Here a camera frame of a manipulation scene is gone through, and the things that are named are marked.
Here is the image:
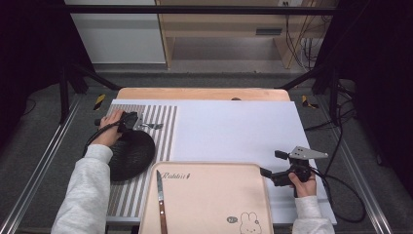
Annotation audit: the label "white board sheet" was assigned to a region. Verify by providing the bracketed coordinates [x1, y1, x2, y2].
[105, 98, 337, 226]

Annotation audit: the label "aluminium floor rail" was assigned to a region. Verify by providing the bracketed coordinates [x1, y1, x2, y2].
[324, 106, 394, 234]
[0, 97, 82, 234]

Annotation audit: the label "knife with brown handle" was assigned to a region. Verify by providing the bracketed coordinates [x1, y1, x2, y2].
[156, 170, 169, 234]

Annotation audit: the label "black metal stand leg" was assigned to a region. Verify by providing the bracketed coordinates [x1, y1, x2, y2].
[57, 60, 122, 125]
[279, 63, 343, 125]

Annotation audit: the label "black yellow floor tape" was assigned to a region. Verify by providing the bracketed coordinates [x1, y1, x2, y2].
[93, 94, 107, 111]
[301, 95, 319, 109]

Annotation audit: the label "hand-held gripper black cable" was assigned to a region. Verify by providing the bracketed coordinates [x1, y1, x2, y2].
[82, 120, 129, 158]
[310, 167, 367, 224]

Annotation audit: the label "black floor cables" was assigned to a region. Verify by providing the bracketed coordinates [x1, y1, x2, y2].
[304, 81, 358, 176]

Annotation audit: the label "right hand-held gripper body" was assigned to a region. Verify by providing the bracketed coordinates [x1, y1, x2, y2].
[271, 145, 329, 187]

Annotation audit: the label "striped brown white placemat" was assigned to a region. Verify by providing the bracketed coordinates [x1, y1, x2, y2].
[105, 103, 178, 217]

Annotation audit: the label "black horizontal frame bar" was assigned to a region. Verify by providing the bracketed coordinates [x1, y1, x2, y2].
[62, 4, 339, 16]

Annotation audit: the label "black curtain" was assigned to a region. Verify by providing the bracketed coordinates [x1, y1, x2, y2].
[0, 0, 95, 145]
[314, 0, 413, 189]

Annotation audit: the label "person's left hand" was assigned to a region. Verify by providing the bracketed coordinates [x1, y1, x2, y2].
[93, 109, 125, 148]

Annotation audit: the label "light wooden desk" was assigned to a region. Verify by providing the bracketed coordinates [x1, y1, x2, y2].
[155, 0, 339, 70]

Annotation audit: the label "beige tray with rabbit print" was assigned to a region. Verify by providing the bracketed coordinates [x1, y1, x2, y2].
[138, 161, 275, 234]

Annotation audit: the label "bundle of hanging cables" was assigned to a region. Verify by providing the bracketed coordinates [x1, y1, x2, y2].
[283, 1, 329, 71]

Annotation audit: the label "white cabinet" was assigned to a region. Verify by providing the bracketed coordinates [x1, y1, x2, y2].
[63, 0, 167, 64]

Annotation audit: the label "person's right hand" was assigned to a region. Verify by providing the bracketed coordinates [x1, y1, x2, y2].
[287, 172, 318, 199]

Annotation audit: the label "right hand-held gripper black cable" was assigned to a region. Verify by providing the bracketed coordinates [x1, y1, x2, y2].
[310, 167, 367, 224]

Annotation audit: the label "black textured round plate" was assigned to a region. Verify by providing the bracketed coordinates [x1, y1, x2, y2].
[108, 129, 156, 182]

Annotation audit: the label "left hand-held gripper black cable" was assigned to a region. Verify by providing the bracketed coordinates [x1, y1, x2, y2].
[82, 120, 129, 158]

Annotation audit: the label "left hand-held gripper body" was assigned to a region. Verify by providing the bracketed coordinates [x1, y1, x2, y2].
[117, 111, 146, 134]

